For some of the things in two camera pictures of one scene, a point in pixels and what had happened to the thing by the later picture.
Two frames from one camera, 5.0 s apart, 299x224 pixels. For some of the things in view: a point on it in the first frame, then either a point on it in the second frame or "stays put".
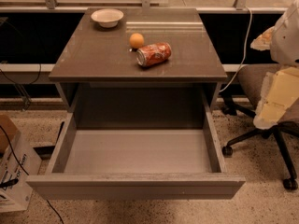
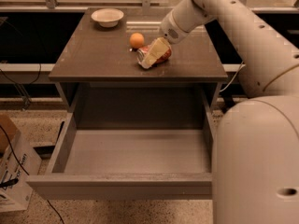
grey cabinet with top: (99, 77) stays put
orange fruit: (136, 40) stays put
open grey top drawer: (137, 163) stays put
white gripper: (286, 37) to (170, 31)
